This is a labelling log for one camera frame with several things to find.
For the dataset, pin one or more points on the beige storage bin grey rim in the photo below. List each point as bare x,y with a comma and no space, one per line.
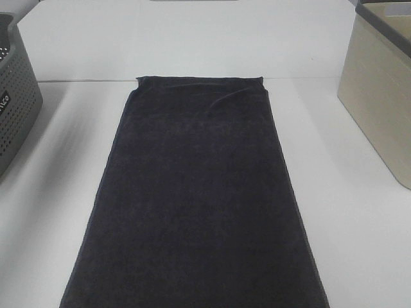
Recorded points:
375,82

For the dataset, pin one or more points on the grey perforated plastic basket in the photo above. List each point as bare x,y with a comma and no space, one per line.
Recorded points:
21,99

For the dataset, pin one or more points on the dark navy towel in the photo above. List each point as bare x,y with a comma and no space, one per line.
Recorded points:
195,207

